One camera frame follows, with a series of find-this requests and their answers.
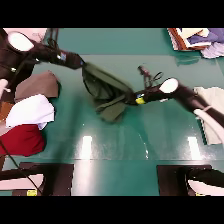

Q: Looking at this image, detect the black cable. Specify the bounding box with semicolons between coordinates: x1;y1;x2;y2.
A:
0;139;44;196

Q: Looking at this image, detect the pale grey garment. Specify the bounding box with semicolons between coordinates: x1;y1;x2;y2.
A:
193;86;224;146

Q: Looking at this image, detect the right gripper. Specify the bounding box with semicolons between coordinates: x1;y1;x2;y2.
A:
133;92;148;106

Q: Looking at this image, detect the purple garment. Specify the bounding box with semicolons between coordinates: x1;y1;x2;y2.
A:
186;27;224;48

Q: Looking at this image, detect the cream garment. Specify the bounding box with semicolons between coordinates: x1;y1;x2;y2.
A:
179;27;211;40

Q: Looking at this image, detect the green T-shirt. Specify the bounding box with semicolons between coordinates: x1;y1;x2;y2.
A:
81;62;138;124

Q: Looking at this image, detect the lavender garment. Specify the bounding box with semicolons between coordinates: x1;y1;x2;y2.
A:
199;41;224;60

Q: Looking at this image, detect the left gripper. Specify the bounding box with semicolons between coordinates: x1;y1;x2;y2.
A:
67;53;85;70

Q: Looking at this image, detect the red garment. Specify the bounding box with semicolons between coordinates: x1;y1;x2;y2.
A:
0;123;46;158

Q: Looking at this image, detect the white garment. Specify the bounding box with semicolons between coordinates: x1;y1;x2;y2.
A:
5;93;56;131

